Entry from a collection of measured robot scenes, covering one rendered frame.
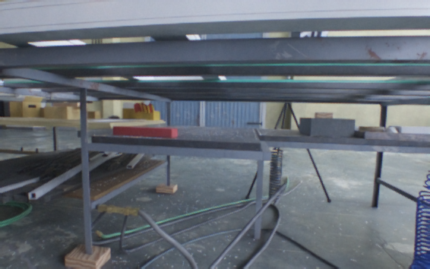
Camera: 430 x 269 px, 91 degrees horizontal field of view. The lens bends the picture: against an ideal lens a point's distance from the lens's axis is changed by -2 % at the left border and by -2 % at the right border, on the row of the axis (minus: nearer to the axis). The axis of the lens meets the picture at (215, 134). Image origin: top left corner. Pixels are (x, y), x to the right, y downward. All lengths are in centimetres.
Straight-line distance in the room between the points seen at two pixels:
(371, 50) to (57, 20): 64
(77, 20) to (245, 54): 36
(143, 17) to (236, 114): 654
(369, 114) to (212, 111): 472
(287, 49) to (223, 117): 653
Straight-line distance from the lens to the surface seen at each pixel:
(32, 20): 65
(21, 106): 232
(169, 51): 52
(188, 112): 720
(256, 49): 48
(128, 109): 197
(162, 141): 91
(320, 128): 133
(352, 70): 79
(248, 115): 694
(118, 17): 52
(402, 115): 829
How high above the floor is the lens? 69
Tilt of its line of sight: 5 degrees down
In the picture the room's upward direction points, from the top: 1 degrees clockwise
